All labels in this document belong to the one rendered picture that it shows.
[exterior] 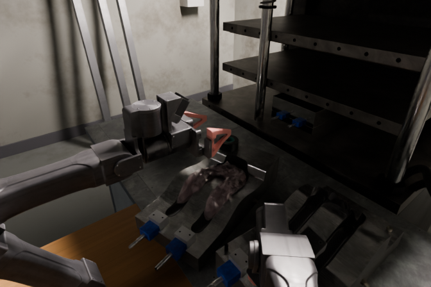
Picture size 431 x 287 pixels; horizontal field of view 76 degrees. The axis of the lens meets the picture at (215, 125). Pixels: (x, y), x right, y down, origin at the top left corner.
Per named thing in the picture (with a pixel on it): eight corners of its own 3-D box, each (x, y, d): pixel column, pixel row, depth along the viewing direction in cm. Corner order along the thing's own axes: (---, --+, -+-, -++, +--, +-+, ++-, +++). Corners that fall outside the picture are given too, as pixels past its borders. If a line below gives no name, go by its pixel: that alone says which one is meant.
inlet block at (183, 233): (163, 281, 71) (161, 268, 69) (150, 270, 74) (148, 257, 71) (196, 246, 81) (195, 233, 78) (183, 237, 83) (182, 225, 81)
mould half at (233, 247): (289, 366, 58) (298, 332, 51) (215, 273, 76) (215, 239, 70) (397, 245, 84) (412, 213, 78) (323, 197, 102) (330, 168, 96)
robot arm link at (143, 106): (149, 95, 59) (90, 107, 52) (169, 107, 53) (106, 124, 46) (153, 141, 64) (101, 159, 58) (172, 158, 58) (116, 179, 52)
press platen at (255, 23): (424, 73, 92) (430, 58, 90) (222, 30, 170) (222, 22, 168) (487, 45, 131) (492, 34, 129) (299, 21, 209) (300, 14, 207)
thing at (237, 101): (396, 216, 104) (401, 205, 101) (202, 105, 196) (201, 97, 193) (467, 146, 148) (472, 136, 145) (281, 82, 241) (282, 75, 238)
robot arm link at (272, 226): (245, 216, 54) (249, 186, 45) (290, 219, 53) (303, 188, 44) (245, 283, 46) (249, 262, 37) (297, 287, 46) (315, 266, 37)
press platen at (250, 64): (401, 138, 104) (405, 125, 102) (222, 70, 182) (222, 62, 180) (465, 94, 143) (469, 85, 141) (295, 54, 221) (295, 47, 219)
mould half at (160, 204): (198, 271, 76) (197, 245, 71) (136, 227, 90) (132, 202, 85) (276, 179, 112) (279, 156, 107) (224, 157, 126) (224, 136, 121)
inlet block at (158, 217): (136, 259, 77) (133, 245, 74) (124, 250, 79) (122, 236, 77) (169, 229, 86) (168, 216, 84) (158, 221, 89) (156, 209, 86)
